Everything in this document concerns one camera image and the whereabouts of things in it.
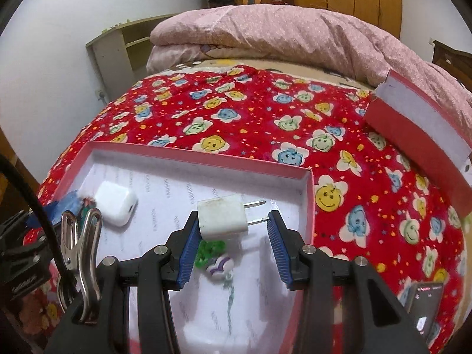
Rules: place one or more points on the red smiley flower blanket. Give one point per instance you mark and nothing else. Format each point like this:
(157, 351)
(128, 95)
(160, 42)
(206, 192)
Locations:
(258, 125)

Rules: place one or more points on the white wall socket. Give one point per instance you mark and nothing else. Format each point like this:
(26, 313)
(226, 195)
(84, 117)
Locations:
(100, 94)

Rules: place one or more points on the red cardboard box lid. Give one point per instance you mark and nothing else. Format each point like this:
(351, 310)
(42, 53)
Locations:
(405, 132)

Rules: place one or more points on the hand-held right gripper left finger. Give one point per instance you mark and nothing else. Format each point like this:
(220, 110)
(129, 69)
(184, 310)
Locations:
(188, 250)

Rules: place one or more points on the beige wooden bookshelf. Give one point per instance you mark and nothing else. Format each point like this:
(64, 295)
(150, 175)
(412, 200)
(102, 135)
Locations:
(110, 51)

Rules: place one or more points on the white earbuds case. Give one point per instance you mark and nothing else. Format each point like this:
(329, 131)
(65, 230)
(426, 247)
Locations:
(116, 202)

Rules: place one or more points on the black phone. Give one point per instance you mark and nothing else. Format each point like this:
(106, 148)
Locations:
(427, 309)

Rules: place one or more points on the purple white heart charm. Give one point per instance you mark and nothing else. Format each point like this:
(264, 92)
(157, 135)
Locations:
(221, 265)

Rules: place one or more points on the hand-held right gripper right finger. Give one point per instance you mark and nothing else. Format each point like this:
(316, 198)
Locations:
(280, 254)

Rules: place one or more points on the dark wooden headboard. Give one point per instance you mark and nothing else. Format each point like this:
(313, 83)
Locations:
(453, 59)

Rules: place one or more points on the red cardboard box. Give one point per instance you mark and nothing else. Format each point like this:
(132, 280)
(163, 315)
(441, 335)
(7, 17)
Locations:
(155, 177)

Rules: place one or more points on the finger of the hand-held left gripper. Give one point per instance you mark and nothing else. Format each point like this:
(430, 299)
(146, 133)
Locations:
(55, 215)

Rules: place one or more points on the cream printed bed sheet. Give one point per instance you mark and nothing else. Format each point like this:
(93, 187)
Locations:
(221, 61)

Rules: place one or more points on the pink quilt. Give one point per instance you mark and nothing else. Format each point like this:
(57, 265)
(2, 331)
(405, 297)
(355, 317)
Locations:
(276, 29)

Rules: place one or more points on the white charger plug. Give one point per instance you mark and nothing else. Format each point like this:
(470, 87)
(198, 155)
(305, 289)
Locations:
(221, 217)

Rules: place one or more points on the metal spring clip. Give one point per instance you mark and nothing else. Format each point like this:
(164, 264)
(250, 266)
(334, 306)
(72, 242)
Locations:
(83, 250)

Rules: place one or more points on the brown wooden board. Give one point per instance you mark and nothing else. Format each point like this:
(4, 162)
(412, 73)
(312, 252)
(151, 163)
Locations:
(14, 177)

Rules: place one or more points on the small green charm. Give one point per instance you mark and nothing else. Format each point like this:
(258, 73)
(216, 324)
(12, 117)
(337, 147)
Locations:
(208, 252)

